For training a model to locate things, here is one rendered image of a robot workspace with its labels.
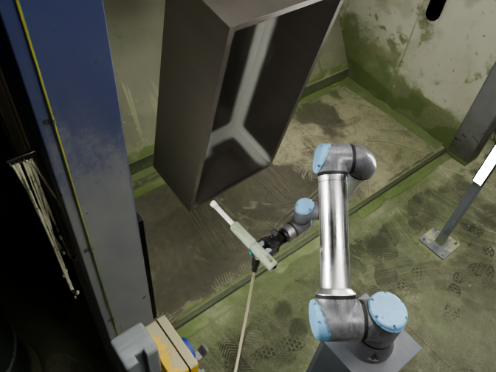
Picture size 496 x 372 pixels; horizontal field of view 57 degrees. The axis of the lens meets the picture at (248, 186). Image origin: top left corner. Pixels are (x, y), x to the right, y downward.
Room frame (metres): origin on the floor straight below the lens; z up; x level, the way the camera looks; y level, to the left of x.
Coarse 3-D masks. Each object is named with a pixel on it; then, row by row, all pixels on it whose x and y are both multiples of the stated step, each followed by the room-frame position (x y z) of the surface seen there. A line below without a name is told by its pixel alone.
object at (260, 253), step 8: (216, 208) 1.49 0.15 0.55; (224, 216) 1.45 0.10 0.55; (232, 224) 1.39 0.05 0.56; (240, 224) 1.40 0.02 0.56; (240, 232) 1.35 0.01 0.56; (248, 232) 1.36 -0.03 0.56; (240, 240) 1.33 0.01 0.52; (248, 240) 1.31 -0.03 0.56; (248, 248) 1.29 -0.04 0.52; (256, 248) 1.27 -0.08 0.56; (256, 256) 1.25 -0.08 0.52; (264, 256) 1.23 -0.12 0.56; (256, 264) 1.26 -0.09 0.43; (264, 264) 1.20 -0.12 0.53; (272, 264) 1.19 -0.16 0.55
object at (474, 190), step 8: (472, 184) 1.88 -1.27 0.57; (472, 192) 1.86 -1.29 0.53; (464, 200) 1.87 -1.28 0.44; (472, 200) 1.86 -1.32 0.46; (456, 208) 1.88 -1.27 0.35; (464, 208) 1.85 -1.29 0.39; (456, 216) 1.86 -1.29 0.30; (448, 224) 1.87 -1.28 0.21; (456, 224) 1.87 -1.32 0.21; (440, 232) 1.88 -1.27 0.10; (448, 232) 1.85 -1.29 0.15; (440, 240) 1.86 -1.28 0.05
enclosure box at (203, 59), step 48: (192, 0) 1.49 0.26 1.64; (240, 0) 1.51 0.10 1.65; (288, 0) 1.58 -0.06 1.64; (336, 0) 1.82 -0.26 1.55; (192, 48) 1.49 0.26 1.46; (240, 48) 2.00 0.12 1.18; (288, 48) 1.96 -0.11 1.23; (192, 96) 1.50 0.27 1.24; (240, 96) 2.13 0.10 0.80; (288, 96) 1.92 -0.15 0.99; (192, 144) 1.50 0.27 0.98; (240, 144) 2.05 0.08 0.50; (192, 192) 1.50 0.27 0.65
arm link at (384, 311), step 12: (360, 300) 0.87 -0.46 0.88; (372, 300) 0.86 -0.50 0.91; (384, 300) 0.86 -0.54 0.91; (396, 300) 0.87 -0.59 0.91; (372, 312) 0.81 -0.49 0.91; (384, 312) 0.81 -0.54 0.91; (396, 312) 0.82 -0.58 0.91; (372, 324) 0.78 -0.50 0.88; (384, 324) 0.77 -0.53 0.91; (396, 324) 0.77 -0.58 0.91; (372, 336) 0.75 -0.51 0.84; (384, 336) 0.76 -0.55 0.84; (396, 336) 0.77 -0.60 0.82
